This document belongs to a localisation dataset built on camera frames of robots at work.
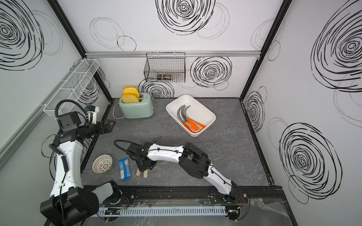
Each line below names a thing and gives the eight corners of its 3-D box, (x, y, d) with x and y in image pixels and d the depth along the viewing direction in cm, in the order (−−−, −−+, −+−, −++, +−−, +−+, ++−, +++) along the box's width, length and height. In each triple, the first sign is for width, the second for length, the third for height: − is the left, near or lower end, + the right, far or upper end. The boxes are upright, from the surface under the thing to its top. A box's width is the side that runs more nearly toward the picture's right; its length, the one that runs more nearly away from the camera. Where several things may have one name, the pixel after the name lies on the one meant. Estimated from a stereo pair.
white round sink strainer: (93, 174, 83) (88, 171, 78) (100, 157, 89) (96, 154, 85) (109, 174, 83) (105, 171, 78) (115, 157, 89) (111, 154, 85)
